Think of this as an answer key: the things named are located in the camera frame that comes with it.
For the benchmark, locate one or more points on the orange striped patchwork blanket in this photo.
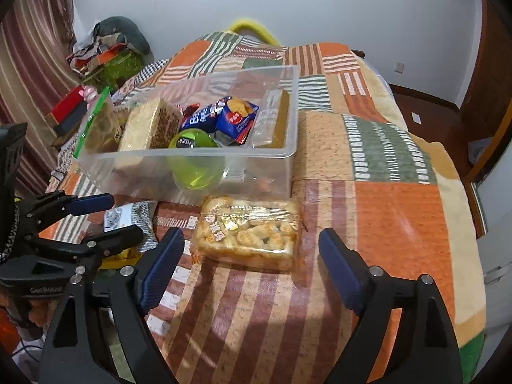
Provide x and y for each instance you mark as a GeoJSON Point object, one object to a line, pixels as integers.
{"type": "Point", "coordinates": [360, 192]}

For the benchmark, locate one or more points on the wooden wardrobe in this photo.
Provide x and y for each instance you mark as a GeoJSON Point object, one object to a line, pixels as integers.
{"type": "Point", "coordinates": [486, 88]}

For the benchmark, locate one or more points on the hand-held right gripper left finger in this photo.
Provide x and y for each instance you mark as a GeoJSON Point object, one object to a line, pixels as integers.
{"type": "Point", "coordinates": [160, 270]}

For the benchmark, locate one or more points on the clear pack of fried puffs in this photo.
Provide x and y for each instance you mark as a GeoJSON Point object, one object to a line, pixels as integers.
{"type": "Point", "coordinates": [248, 230]}

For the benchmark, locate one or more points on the clear cracker tube pack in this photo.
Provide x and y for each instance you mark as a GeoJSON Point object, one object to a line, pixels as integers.
{"type": "Point", "coordinates": [274, 118]}

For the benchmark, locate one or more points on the clear plastic storage box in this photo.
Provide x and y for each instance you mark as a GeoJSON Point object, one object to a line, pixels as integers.
{"type": "Point", "coordinates": [224, 160]}

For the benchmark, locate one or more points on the green zip snack bag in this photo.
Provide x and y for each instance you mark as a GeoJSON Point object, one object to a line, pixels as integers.
{"type": "Point", "coordinates": [96, 126]}

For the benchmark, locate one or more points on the pile of household clutter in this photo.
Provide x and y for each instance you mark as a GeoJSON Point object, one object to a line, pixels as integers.
{"type": "Point", "coordinates": [94, 54]}

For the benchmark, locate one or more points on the yellow bed headboard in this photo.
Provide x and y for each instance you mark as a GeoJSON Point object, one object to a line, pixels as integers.
{"type": "Point", "coordinates": [254, 28]}

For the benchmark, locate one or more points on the white paper on floor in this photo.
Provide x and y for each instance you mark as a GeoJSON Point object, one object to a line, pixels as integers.
{"type": "Point", "coordinates": [416, 119]}

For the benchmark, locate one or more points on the blue and red snack packet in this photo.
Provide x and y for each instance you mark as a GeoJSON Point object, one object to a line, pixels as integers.
{"type": "Point", "coordinates": [228, 120]}

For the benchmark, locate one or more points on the red box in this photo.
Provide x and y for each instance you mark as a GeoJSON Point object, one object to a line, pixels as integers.
{"type": "Point", "coordinates": [66, 108]}

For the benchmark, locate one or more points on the green jelly cup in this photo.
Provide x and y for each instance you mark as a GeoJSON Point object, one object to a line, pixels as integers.
{"type": "Point", "coordinates": [194, 160]}

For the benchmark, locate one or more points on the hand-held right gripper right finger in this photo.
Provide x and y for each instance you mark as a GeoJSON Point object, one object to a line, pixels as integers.
{"type": "Point", "coordinates": [342, 270]}

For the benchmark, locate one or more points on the white wall socket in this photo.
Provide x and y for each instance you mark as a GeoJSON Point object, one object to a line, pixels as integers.
{"type": "Point", "coordinates": [399, 67]}

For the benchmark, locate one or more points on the white and grey snack packet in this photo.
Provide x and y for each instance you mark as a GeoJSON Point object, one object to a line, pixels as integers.
{"type": "Point", "coordinates": [128, 218]}

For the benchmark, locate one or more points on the green shopping bag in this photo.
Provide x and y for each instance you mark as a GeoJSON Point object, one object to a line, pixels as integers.
{"type": "Point", "coordinates": [122, 68]}

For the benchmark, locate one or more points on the bread loaf slice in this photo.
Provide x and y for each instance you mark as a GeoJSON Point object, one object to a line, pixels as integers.
{"type": "Point", "coordinates": [150, 126]}

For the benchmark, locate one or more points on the striped brown curtain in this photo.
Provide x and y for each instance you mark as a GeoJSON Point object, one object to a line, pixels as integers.
{"type": "Point", "coordinates": [32, 60]}

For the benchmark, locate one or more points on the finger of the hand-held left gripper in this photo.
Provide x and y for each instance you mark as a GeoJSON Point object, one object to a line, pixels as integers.
{"type": "Point", "coordinates": [116, 240]}
{"type": "Point", "coordinates": [90, 204]}

